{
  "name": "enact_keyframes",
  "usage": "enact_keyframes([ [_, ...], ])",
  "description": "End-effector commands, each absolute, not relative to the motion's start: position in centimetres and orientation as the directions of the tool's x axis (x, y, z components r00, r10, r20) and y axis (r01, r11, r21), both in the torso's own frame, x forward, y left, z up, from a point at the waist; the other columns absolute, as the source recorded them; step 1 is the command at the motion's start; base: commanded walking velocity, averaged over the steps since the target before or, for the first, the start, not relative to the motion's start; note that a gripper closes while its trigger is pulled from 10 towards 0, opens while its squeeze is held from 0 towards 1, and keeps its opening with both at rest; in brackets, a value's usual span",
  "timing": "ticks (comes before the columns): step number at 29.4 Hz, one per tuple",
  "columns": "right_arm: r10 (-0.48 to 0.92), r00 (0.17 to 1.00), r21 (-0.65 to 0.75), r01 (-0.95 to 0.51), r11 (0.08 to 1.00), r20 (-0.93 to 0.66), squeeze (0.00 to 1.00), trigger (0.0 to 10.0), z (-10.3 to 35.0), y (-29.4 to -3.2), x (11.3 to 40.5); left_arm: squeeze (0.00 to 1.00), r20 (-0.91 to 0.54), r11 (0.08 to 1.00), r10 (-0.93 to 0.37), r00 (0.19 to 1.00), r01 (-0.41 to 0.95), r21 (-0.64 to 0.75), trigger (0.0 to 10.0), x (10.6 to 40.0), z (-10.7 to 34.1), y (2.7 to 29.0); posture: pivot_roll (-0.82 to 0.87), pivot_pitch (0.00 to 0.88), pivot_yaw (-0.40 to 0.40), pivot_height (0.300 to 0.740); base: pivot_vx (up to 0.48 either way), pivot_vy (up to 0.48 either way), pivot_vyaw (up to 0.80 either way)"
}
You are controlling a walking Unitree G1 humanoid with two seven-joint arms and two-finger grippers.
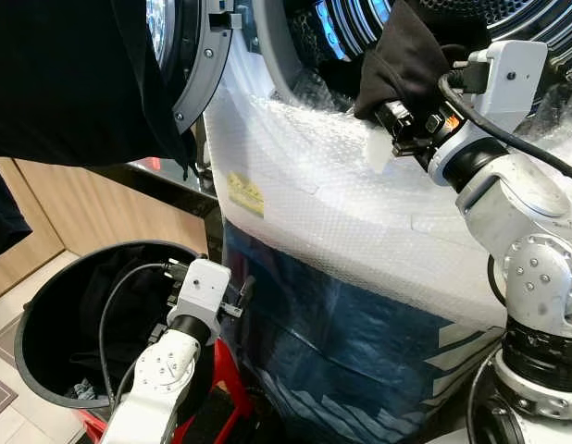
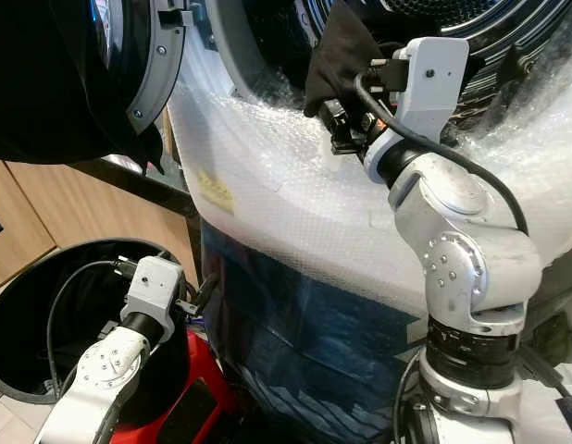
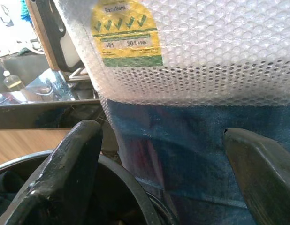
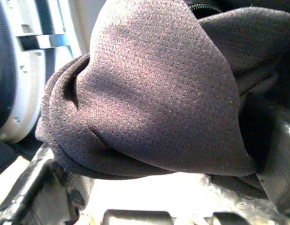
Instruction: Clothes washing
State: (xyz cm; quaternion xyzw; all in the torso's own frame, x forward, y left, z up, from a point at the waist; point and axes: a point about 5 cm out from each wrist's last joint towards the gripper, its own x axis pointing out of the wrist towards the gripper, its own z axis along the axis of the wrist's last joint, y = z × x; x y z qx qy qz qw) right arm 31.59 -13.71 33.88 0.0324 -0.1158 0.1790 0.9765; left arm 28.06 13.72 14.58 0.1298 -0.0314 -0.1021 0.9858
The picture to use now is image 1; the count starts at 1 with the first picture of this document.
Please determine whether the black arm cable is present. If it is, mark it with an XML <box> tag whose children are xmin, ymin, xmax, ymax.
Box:
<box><xmin>438</xmin><ymin>72</ymin><xmax>572</xmax><ymax>183</ymax></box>
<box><xmin>98</xmin><ymin>261</ymin><xmax>191</xmax><ymax>410</ymax></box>

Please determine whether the black round plastic laundry bucket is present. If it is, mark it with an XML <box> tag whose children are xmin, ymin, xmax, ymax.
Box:
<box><xmin>13</xmin><ymin>240</ymin><xmax>224</xmax><ymax>410</ymax></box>

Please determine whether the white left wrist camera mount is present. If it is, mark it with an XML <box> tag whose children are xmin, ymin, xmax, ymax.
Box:
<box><xmin>166</xmin><ymin>258</ymin><xmax>234</xmax><ymax>345</ymax></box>

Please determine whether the black glossy counter top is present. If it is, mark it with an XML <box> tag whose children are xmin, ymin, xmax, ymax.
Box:
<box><xmin>87</xmin><ymin>157</ymin><xmax>222</xmax><ymax>219</ymax></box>

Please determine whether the dark navy garment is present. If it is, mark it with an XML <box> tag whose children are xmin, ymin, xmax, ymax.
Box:
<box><xmin>354</xmin><ymin>0</ymin><xmax>455</xmax><ymax>121</ymax></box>

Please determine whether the black hanging garment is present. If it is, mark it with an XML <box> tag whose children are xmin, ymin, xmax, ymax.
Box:
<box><xmin>0</xmin><ymin>0</ymin><xmax>200</xmax><ymax>262</ymax></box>

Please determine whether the plastic wrapped washing machine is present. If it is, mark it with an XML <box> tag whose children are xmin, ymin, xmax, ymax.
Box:
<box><xmin>201</xmin><ymin>0</ymin><xmax>572</xmax><ymax>444</ymax></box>

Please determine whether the yellow washer sticker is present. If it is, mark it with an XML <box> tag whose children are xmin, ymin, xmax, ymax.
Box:
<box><xmin>226</xmin><ymin>171</ymin><xmax>267</xmax><ymax>219</ymax></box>

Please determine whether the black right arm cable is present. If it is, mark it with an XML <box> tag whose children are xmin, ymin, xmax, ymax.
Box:
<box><xmin>438</xmin><ymin>72</ymin><xmax>572</xmax><ymax>183</ymax></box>

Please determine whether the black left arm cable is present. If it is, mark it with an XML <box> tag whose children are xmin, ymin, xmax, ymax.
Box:
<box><xmin>98</xmin><ymin>261</ymin><xmax>191</xmax><ymax>410</ymax></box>

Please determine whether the wooden cabinet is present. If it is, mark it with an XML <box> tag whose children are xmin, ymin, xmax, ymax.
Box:
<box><xmin>0</xmin><ymin>157</ymin><xmax>209</xmax><ymax>302</ymax></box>

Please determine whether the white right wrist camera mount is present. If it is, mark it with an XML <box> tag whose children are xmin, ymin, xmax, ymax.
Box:
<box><xmin>428</xmin><ymin>41</ymin><xmax>550</xmax><ymax>188</ymax></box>

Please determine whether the red stand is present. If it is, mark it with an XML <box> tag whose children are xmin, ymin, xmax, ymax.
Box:
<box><xmin>78</xmin><ymin>338</ymin><xmax>255</xmax><ymax>444</ymax></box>

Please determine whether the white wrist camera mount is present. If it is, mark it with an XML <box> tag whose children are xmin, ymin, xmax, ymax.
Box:
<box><xmin>428</xmin><ymin>41</ymin><xmax>550</xmax><ymax>188</ymax></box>
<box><xmin>166</xmin><ymin>258</ymin><xmax>234</xmax><ymax>345</ymax></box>

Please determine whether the round grey washer door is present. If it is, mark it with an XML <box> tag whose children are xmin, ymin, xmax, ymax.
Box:
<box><xmin>145</xmin><ymin>0</ymin><xmax>242</xmax><ymax>136</ymax></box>

